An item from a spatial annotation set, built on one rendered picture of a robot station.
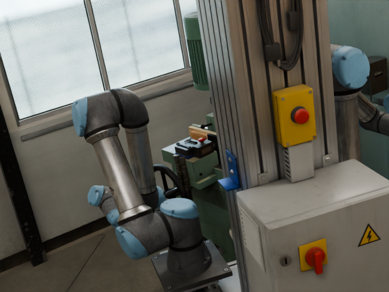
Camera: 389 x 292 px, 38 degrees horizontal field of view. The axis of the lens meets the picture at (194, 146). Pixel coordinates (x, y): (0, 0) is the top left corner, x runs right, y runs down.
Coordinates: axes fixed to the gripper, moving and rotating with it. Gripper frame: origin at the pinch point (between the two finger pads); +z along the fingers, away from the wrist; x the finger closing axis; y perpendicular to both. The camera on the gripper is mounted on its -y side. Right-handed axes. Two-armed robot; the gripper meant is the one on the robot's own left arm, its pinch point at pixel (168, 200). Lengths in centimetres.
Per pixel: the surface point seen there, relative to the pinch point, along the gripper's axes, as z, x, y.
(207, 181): 15.7, 2.4, -10.2
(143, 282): 60, -76, 63
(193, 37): -2, -8, -66
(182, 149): 5.9, -6.5, -20.4
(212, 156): 16.7, 0.5, -20.9
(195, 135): 29.7, -28.9, -27.0
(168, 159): 19.9, -32.0, -13.3
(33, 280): 23, -134, 84
